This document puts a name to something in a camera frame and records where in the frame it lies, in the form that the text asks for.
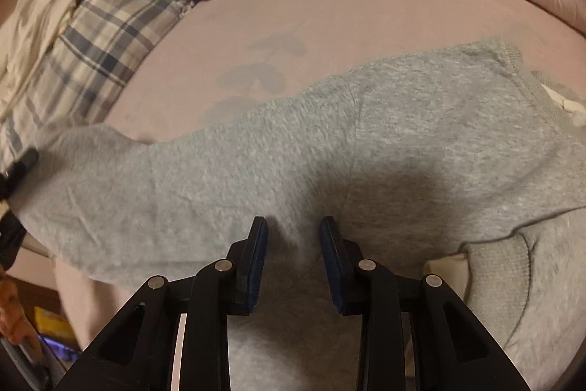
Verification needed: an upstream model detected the pink bed sheet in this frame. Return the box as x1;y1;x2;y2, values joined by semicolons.
9;0;586;350

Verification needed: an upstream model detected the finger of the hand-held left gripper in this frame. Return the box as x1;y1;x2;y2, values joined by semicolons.
0;147;41;200
0;210;27;268

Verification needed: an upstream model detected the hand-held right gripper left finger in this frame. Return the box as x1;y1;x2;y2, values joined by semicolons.
55;216;268;391

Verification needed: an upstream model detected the white crumpled cloth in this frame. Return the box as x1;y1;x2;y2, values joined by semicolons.
0;0;99;112

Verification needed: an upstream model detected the grey sweatshirt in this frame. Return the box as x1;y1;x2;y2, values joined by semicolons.
9;36;586;391

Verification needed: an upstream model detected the plaid pillow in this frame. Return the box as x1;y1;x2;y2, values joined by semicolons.
0;0;200;172

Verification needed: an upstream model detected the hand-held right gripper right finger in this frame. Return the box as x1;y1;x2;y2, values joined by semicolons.
319;216;532;391

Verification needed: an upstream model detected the yellow box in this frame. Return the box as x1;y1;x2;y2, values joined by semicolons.
34;306;76;343

